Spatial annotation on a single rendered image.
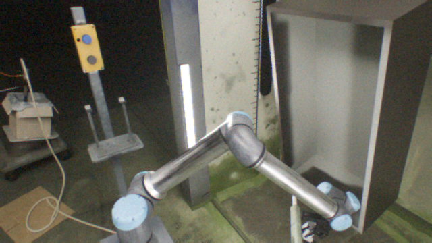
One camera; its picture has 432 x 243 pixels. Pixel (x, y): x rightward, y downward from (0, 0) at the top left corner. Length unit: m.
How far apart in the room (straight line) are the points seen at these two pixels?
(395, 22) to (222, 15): 1.12
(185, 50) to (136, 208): 1.02
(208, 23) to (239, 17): 0.24
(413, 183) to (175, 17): 2.08
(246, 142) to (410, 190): 1.78
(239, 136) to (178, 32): 0.93
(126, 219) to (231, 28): 1.35
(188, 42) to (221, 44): 0.25
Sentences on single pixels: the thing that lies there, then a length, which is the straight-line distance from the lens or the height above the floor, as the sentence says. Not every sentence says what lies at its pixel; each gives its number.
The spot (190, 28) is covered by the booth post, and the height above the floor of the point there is 1.48.
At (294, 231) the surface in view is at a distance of 1.67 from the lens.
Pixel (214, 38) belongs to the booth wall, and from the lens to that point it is 1.96.
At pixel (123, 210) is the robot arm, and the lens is 1.34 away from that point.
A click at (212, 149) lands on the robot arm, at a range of 1.23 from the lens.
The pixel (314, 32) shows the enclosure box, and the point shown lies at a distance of 1.81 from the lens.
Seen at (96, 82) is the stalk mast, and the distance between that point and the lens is 1.96.
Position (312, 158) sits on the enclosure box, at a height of 0.52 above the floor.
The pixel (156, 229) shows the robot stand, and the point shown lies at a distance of 1.59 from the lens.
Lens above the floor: 1.81
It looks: 28 degrees down
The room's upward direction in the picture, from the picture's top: 3 degrees counter-clockwise
